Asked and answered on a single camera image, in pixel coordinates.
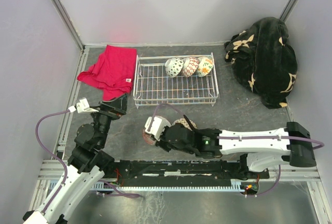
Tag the orange flower leaf bowl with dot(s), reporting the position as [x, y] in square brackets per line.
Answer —
[204, 67]

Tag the black diamond pattern bowl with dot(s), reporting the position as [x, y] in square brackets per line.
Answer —
[173, 66]

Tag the aluminium frame rail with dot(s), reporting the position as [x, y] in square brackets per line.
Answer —
[52, 169]

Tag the white wire dish rack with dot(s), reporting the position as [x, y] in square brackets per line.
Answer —
[152, 86]

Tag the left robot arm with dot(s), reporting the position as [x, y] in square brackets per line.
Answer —
[86, 165]

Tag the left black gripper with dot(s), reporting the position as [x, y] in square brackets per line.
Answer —
[114, 108]

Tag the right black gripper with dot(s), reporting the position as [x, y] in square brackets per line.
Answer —
[160, 143]

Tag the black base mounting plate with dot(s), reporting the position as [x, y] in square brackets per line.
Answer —
[180, 173]

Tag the red lattice pattern bowl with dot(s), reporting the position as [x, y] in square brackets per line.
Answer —
[190, 66]

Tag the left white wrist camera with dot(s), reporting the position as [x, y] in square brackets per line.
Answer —
[83, 107]

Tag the black floral plush blanket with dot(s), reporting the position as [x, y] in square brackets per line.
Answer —
[263, 62]

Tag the brown square pattern bowl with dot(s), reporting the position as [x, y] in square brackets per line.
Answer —
[184, 122]

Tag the red geometric pattern bowl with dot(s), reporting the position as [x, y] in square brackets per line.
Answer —
[149, 139]

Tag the red folded cloth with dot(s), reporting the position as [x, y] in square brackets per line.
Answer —
[113, 73]

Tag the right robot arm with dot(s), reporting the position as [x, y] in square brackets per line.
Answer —
[289, 145]

